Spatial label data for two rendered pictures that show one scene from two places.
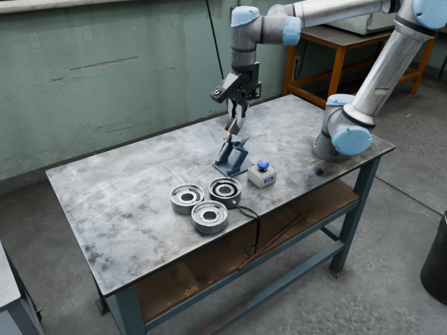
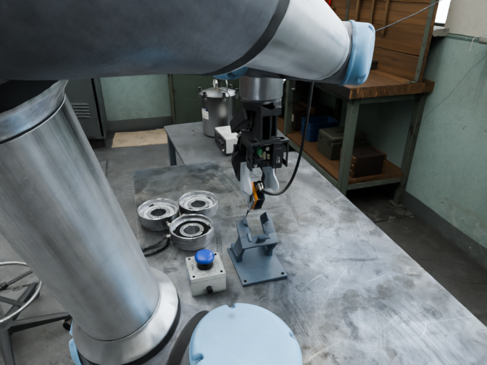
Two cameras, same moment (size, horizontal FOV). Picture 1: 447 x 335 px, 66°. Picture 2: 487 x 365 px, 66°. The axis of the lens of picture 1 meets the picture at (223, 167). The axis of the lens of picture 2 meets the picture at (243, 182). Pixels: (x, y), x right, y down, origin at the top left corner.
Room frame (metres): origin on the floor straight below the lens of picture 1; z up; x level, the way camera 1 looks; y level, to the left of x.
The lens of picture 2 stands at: (1.21, -0.67, 1.35)
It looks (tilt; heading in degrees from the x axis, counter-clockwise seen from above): 28 degrees down; 109
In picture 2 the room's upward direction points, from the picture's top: straight up
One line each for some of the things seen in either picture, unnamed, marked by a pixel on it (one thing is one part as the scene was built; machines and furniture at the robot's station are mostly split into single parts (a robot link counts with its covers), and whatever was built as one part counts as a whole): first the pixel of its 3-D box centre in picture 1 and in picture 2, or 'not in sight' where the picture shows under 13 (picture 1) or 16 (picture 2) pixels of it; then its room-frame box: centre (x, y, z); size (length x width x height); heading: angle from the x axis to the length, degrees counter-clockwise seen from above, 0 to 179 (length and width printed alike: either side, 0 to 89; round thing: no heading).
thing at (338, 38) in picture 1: (360, 65); not in sight; (3.30, -1.31, 0.39); 1.50 x 0.62 x 0.78; 126
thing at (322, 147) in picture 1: (334, 140); not in sight; (1.13, -0.42, 0.85); 0.15 x 0.15 x 0.10
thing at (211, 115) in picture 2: not in sight; (225, 109); (0.55, 0.95, 0.83); 0.41 x 0.19 x 0.30; 130
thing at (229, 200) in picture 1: (225, 192); (191, 232); (0.84, -0.01, 0.82); 0.10 x 0.10 x 0.04
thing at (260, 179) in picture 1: (263, 173); (206, 274); (0.94, -0.14, 0.82); 0.08 x 0.07 x 0.05; 126
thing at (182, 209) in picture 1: (187, 199); (198, 206); (0.80, 0.11, 0.82); 0.10 x 0.10 x 0.04
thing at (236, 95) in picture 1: (243, 81); (261, 132); (1.03, -0.06, 1.12); 0.09 x 0.08 x 0.12; 126
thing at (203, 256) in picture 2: (262, 168); (204, 263); (0.94, -0.13, 0.85); 0.04 x 0.04 x 0.05
